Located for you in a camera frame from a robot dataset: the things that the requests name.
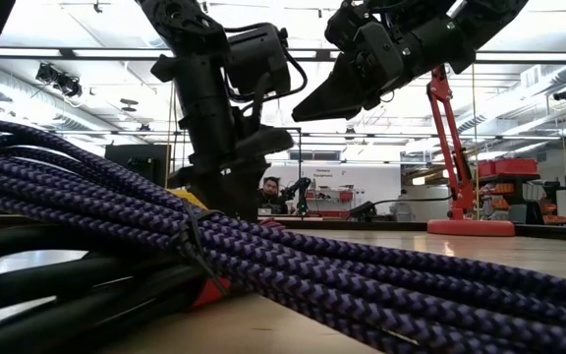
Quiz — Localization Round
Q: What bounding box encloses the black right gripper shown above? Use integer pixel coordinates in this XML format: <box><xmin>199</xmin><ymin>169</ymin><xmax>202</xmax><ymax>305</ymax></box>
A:
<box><xmin>291</xmin><ymin>0</ymin><xmax>461</xmax><ymax>124</ymax></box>

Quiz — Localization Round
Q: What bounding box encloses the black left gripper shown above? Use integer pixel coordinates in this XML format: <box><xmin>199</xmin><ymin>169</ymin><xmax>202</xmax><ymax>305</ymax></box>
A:
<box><xmin>149</xmin><ymin>46</ymin><xmax>295</xmax><ymax>222</ymax></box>

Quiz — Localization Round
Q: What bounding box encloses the purple braided cable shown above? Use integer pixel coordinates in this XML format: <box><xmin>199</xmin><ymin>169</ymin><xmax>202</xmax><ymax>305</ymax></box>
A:
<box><xmin>0</xmin><ymin>117</ymin><xmax>566</xmax><ymax>354</ymax></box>

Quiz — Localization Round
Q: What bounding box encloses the person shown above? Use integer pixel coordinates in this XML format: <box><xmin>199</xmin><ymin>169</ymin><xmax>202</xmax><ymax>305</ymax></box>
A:
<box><xmin>256</xmin><ymin>175</ymin><xmax>285</xmax><ymax>216</ymax></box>

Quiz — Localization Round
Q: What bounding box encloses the yellow plastic bin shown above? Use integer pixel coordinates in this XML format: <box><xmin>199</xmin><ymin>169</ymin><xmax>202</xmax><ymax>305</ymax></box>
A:
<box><xmin>167</xmin><ymin>188</ymin><xmax>209</xmax><ymax>211</ymax></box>

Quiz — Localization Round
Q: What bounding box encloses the black overhead light bar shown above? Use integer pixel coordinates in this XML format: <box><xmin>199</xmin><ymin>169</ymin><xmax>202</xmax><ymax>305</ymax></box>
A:
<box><xmin>0</xmin><ymin>46</ymin><xmax>566</xmax><ymax>64</ymax></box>

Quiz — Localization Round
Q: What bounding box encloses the black monitor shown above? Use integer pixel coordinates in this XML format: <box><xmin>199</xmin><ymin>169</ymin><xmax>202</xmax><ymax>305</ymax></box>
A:
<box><xmin>104</xmin><ymin>144</ymin><xmax>172</xmax><ymax>188</ymax></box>

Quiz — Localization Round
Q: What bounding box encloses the red desk lamp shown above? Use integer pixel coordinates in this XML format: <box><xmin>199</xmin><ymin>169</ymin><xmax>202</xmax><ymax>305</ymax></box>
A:
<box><xmin>424</xmin><ymin>66</ymin><xmax>516</xmax><ymax>238</ymax></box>

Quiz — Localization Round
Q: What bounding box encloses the black storage shelf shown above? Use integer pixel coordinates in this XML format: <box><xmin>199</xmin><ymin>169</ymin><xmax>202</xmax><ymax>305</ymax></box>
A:
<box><xmin>477</xmin><ymin>171</ymin><xmax>542</xmax><ymax>225</ymax></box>

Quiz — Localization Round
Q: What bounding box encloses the large red storage bin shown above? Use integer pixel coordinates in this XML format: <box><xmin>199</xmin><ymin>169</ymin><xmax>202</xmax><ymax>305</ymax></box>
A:
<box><xmin>493</xmin><ymin>157</ymin><xmax>538</xmax><ymax>176</ymax></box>

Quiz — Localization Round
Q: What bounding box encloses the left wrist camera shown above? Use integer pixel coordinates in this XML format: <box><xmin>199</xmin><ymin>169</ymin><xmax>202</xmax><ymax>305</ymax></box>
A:
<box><xmin>224</xmin><ymin>23</ymin><xmax>309</xmax><ymax>107</ymax></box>

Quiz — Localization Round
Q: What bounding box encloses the black lamp power cord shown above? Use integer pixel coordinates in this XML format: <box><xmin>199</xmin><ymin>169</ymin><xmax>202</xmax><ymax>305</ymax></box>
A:
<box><xmin>349</xmin><ymin>195</ymin><xmax>456</xmax><ymax>222</ymax></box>

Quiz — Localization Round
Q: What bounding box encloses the silver ventilation duct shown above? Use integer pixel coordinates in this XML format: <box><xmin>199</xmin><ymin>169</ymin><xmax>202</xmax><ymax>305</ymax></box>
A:
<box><xmin>0</xmin><ymin>63</ymin><xmax>112</xmax><ymax>144</ymax></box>
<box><xmin>454</xmin><ymin>63</ymin><xmax>566</xmax><ymax>134</ymax></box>

